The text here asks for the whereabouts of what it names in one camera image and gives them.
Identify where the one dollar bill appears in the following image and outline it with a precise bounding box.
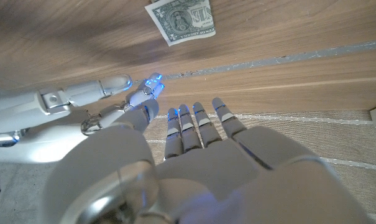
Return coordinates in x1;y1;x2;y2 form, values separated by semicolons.
144;0;216;47

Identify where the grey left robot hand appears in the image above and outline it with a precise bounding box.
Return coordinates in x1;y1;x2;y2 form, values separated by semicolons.
41;97;372;224

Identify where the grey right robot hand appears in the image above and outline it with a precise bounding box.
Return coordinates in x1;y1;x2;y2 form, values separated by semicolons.
0;72;165;165

